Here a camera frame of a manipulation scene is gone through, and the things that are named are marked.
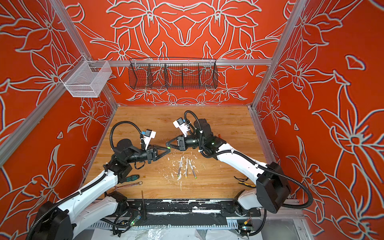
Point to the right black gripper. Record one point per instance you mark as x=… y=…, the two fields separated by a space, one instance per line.
x=182 y=143

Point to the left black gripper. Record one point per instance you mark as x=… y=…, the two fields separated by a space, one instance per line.
x=152 y=155

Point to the white pen green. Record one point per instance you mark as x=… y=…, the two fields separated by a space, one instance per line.
x=192 y=168

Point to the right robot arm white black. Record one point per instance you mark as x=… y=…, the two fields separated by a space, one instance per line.
x=272 y=186

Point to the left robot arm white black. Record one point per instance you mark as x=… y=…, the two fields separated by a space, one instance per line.
x=98 y=200

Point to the white pen middle yellow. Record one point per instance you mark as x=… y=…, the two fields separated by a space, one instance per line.
x=186 y=167

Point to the metal wrench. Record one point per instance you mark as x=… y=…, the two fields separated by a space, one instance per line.
x=116 y=188

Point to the yellow black pliers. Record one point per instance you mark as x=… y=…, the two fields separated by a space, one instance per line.
x=243 y=182

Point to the white mesh basket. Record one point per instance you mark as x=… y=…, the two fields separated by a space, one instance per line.
x=86 y=81

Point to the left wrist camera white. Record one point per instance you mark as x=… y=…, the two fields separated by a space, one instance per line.
x=147 y=136

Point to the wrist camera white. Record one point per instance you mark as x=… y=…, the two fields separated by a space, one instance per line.
x=147 y=136
x=180 y=123

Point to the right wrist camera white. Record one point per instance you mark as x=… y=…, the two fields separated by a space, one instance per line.
x=180 y=123

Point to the green handle screwdriver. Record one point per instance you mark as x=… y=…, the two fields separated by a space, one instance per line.
x=132 y=178

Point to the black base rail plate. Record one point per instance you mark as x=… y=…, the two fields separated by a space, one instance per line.
x=219 y=207

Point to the black wire basket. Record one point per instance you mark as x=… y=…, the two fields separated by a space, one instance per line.
x=173 y=74

